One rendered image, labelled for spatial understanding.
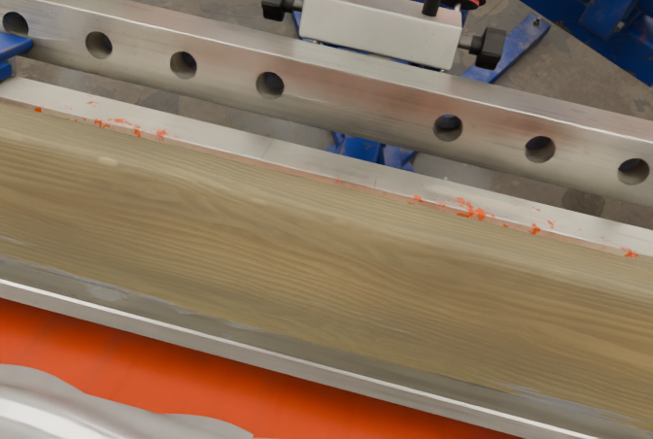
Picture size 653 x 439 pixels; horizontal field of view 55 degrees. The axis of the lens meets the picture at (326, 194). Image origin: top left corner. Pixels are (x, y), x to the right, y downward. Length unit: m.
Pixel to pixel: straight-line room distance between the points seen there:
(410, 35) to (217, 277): 0.29
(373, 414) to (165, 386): 0.10
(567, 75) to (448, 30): 1.67
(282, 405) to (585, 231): 0.24
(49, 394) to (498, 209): 0.29
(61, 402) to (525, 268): 0.20
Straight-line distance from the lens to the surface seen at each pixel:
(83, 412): 0.29
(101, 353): 0.33
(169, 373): 0.32
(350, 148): 0.72
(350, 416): 0.31
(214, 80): 0.49
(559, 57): 2.20
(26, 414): 0.30
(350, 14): 0.51
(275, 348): 0.27
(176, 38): 0.49
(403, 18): 0.50
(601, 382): 0.29
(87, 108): 0.48
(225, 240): 0.26
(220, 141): 0.44
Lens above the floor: 1.52
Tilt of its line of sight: 62 degrees down
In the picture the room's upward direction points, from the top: 7 degrees clockwise
